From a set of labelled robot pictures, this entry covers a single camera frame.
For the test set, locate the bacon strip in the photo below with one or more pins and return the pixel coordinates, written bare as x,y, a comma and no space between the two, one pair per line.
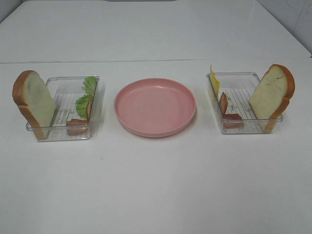
229,114
74,122

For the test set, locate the green lettuce leaf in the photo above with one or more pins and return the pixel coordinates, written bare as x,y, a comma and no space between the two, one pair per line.
84,103

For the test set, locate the white bread slice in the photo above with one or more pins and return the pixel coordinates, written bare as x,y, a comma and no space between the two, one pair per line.
272,96
33,99

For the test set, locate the pink round plate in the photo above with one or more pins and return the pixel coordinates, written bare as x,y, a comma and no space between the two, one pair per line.
155,107

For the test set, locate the yellow cheese slice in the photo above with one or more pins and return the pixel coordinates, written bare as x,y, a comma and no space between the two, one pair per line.
215,82

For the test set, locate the right clear plastic tray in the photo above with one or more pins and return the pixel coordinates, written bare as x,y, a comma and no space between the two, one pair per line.
238,88

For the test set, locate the clear plastic tray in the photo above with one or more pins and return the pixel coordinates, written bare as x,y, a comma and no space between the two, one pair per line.
238,88
65,91

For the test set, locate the left clear plastic tray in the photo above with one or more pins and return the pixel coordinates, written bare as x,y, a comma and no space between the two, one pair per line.
65,91

